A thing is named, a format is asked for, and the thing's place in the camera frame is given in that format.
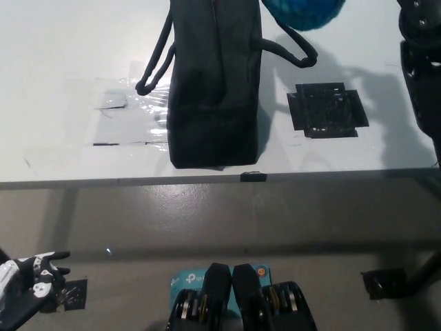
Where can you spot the blue plate stack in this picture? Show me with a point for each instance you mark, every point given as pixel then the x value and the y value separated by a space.
pixel 303 12

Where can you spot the black fabric tote bag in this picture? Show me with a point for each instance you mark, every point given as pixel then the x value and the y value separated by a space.
pixel 213 103

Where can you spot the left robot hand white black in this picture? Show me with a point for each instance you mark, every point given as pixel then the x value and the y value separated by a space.
pixel 17 296

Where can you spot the grey tape square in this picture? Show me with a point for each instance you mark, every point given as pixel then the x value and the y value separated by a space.
pixel 112 101

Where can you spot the clear glossy tape patch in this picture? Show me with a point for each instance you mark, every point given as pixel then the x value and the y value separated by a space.
pixel 138 120

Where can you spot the teal tp-link box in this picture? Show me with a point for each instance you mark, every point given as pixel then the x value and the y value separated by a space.
pixel 186 281

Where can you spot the small black tape strip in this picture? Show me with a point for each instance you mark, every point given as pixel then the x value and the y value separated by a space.
pixel 254 176

